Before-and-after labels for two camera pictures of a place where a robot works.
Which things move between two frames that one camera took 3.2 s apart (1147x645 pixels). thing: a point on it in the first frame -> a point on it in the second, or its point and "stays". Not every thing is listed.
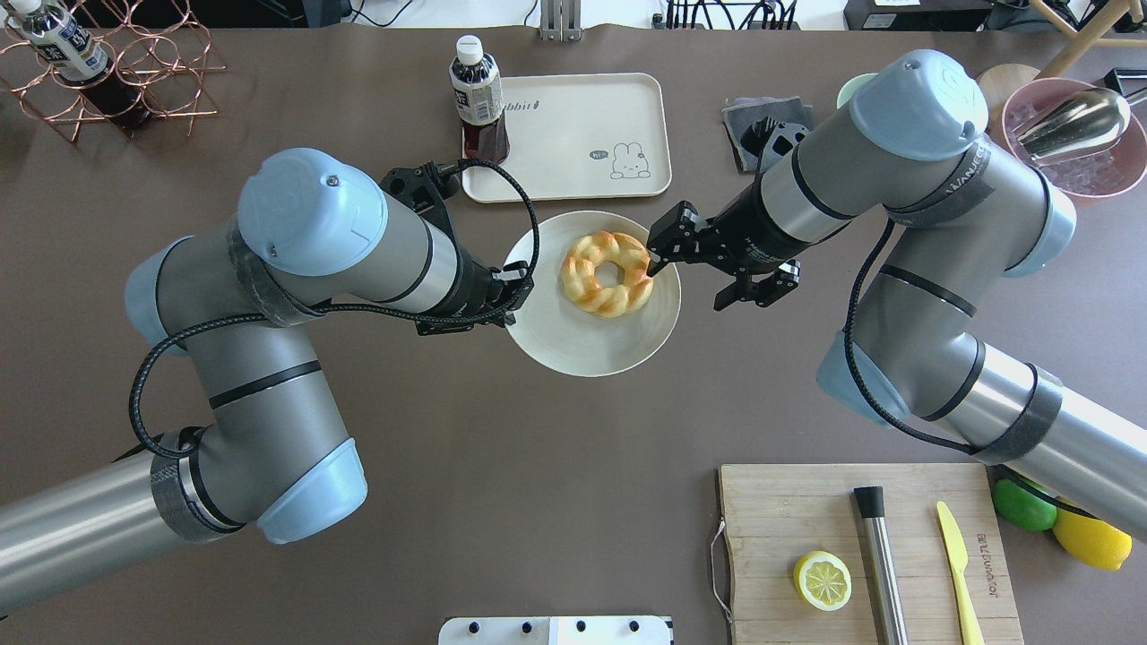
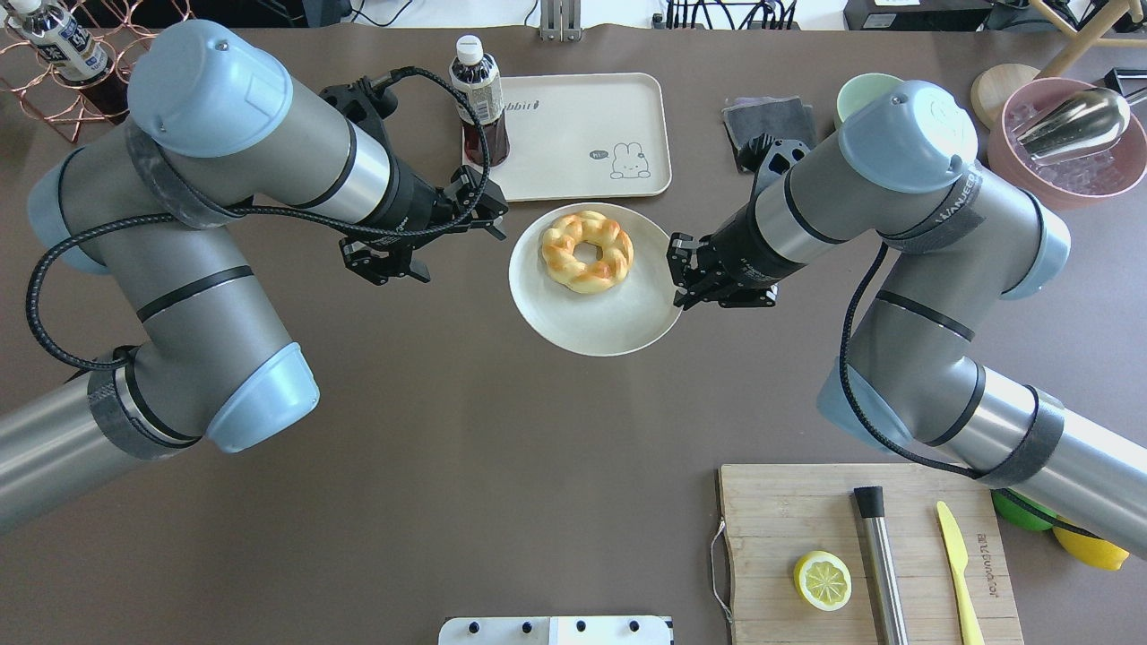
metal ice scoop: (1073, 124) stays
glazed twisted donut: (580, 282) -> (560, 262)
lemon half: (823, 580) stays
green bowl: (848, 89) stays
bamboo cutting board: (776, 515) stays
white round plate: (555, 329) -> (633, 313)
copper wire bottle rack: (154, 43) stays
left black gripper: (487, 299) -> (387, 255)
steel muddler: (869, 502) stays
